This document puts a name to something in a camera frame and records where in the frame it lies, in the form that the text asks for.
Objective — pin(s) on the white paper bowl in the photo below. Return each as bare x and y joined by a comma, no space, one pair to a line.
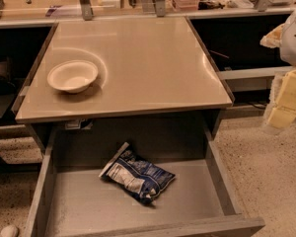
73,76

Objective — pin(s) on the grey low shelf right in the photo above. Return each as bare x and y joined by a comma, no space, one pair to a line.
251,79

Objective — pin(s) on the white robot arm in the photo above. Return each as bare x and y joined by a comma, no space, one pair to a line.
287,51

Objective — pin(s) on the beige counter cabinet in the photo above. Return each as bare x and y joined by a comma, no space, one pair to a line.
148,65

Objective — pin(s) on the white label under counter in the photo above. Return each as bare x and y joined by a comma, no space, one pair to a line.
84,123

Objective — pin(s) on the metal bracket post left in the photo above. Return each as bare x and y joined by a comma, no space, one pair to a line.
86,9

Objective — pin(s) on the grey open top drawer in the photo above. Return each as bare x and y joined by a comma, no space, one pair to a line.
71,200

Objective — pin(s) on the white shoe tip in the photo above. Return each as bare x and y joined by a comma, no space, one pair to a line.
9,231

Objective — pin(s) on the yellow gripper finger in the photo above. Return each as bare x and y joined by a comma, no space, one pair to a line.
273,38
281,110

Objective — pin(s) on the blue chip bag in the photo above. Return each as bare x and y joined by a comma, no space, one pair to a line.
143,180

